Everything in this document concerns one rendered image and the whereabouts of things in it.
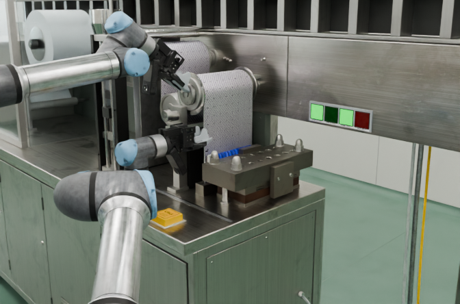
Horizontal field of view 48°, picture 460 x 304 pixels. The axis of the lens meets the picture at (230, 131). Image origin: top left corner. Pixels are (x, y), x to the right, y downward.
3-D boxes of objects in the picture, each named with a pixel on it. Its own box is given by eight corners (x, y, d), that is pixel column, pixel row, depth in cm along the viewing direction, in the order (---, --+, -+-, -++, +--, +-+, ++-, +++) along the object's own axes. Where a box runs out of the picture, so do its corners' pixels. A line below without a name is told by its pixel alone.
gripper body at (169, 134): (197, 125, 168) (168, 131, 160) (198, 150, 170) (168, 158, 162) (183, 122, 173) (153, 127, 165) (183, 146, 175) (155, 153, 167)
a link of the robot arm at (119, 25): (97, 30, 151) (112, 7, 153) (123, 53, 158) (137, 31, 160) (111, 32, 145) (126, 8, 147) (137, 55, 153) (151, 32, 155)
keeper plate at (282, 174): (269, 196, 175) (270, 166, 172) (288, 190, 181) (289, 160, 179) (275, 198, 173) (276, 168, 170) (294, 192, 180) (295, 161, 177)
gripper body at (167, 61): (187, 61, 166) (163, 38, 158) (174, 83, 164) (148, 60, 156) (172, 59, 171) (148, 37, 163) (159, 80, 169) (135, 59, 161)
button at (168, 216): (150, 220, 158) (150, 213, 157) (169, 214, 162) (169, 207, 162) (164, 227, 153) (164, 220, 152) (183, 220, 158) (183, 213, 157)
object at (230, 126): (203, 160, 178) (203, 108, 174) (250, 148, 194) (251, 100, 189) (205, 161, 178) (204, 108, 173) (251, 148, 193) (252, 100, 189)
